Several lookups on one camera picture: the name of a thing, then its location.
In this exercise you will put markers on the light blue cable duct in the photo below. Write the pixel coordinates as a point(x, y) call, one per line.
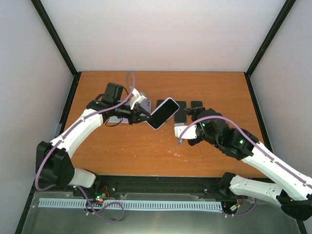
point(137, 205)

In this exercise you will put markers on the light blue phone case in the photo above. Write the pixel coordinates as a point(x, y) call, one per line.
point(114, 119)

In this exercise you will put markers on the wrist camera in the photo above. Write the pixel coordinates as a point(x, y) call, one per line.
point(189, 134)
point(137, 98)

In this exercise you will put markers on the black smartphone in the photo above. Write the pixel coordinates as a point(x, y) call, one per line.
point(159, 103)

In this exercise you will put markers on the lavender phone case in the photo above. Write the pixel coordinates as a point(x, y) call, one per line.
point(147, 105)
point(125, 121)

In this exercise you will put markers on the black frame post right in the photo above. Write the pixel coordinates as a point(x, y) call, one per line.
point(280, 82)

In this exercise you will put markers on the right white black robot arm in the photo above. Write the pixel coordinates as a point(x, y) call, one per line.
point(288, 189)

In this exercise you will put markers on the black frame post left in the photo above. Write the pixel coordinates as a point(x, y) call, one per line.
point(74, 84)

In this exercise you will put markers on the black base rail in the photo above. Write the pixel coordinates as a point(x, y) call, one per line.
point(205, 187)

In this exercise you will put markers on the metal base plate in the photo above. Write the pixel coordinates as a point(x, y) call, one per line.
point(263, 219)

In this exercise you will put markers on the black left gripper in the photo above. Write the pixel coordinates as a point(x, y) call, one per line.
point(135, 116)

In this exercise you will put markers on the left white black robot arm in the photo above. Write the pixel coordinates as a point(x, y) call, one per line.
point(53, 159)

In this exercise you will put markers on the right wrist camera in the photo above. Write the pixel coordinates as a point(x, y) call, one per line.
point(189, 134)

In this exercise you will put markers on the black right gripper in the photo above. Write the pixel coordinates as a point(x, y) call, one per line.
point(195, 111)

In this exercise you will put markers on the phone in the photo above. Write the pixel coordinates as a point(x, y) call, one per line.
point(180, 116)
point(196, 104)
point(162, 113)

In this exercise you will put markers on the black frame post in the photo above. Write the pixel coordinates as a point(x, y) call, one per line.
point(280, 82)
point(74, 84)

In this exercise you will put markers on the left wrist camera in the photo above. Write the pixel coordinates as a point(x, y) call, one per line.
point(137, 98)

